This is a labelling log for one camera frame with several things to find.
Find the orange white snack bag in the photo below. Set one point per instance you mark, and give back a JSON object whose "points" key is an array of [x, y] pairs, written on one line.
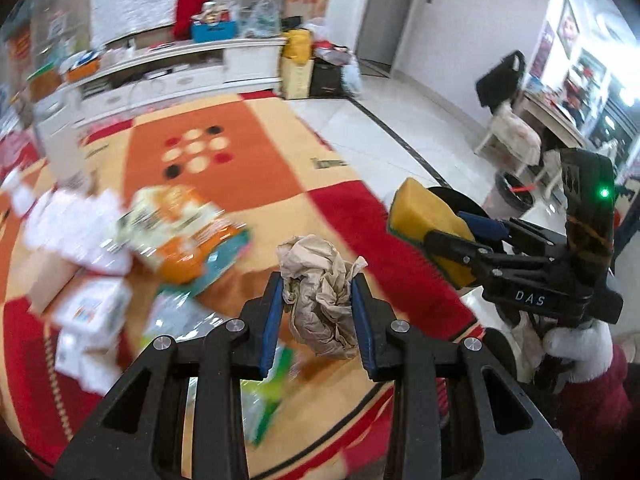
{"points": [[172, 229]]}

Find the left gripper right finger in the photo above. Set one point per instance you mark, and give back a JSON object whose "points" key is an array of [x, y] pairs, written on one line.
{"points": [[457, 413]]}

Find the TV with white cover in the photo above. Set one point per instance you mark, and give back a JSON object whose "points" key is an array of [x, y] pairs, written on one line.
{"points": [[116, 19]]}

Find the blue storage basket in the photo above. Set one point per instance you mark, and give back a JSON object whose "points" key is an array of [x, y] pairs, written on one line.
{"points": [[202, 32]]}

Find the black shopping bag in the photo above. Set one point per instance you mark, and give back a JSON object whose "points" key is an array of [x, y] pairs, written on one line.
{"points": [[326, 81]]}

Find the teal wrapper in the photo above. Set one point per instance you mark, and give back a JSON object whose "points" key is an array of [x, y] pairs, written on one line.
{"points": [[218, 262]]}

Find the brown cardboard tube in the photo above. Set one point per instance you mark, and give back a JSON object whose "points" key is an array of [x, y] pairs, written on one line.
{"points": [[49, 274]]}

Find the white orange medicine box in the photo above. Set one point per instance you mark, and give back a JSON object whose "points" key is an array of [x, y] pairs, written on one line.
{"points": [[95, 311]]}

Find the yellow bag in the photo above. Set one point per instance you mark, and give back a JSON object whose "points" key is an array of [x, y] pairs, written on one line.
{"points": [[298, 45]]}

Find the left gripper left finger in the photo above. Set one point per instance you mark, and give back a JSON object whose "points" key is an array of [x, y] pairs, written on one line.
{"points": [[136, 431]]}

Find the patterned red orange blanket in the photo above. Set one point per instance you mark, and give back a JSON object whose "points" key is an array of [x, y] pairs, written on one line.
{"points": [[253, 158]]}

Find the white thermos bottle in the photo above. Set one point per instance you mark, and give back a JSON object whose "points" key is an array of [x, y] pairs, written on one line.
{"points": [[60, 143]]}

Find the brown paper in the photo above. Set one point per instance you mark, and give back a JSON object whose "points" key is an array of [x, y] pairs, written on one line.
{"points": [[317, 294]]}

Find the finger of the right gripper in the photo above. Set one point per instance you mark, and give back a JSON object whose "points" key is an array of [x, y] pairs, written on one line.
{"points": [[482, 227], [453, 248]]}

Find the white plastic wrapper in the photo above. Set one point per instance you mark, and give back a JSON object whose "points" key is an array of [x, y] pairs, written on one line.
{"points": [[80, 229]]}

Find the green white snack bag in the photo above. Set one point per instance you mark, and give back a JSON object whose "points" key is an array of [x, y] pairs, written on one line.
{"points": [[260, 400]]}

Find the yellow green sponge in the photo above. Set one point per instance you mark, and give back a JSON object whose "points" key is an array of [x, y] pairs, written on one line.
{"points": [[415, 212]]}

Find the white TV cabinet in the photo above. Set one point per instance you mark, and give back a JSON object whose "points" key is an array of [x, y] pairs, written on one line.
{"points": [[179, 71]]}

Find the white gloved right hand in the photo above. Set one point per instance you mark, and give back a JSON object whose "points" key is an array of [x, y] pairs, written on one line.
{"points": [[589, 349]]}

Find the clear plastic bag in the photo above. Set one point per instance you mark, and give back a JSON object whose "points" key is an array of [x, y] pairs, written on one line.
{"points": [[264, 20]]}

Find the chair with dark jacket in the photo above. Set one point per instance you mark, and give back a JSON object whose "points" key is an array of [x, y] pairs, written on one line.
{"points": [[497, 91]]}

